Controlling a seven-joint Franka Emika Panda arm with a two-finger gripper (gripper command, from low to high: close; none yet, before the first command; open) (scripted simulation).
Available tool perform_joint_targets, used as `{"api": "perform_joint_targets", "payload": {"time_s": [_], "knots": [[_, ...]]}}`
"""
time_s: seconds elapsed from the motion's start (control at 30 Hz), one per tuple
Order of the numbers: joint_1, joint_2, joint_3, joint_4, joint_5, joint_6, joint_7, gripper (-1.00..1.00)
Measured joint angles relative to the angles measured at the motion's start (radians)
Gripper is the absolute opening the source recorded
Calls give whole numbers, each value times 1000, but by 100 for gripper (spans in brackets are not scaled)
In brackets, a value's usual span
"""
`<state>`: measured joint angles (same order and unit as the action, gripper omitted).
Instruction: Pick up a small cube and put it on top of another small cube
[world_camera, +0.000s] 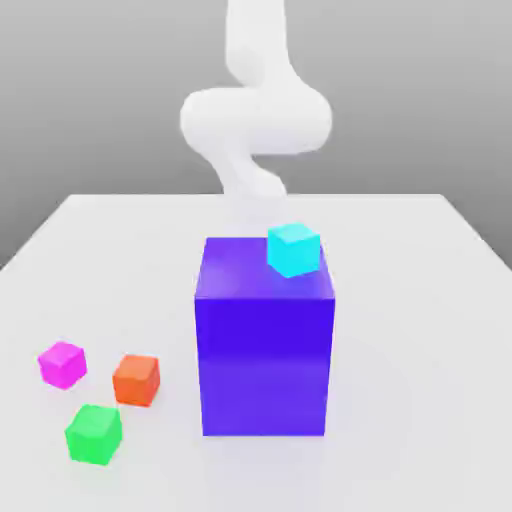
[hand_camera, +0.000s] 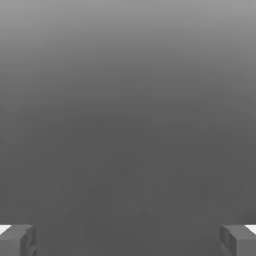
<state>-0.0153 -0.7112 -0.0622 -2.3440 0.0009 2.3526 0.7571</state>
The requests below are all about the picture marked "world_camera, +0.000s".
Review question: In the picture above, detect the small cyan cube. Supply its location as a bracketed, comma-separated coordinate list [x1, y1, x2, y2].
[266, 222, 322, 280]

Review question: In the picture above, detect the small orange cube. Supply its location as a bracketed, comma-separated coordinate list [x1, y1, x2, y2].
[112, 353, 162, 408]

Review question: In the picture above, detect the small magenta cube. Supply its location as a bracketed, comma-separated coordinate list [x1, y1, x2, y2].
[37, 340, 88, 391]

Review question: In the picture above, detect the small green cube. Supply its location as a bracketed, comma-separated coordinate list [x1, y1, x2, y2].
[64, 403, 124, 467]

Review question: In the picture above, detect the large purple box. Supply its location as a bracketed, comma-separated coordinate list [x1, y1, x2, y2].
[193, 236, 336, 438]

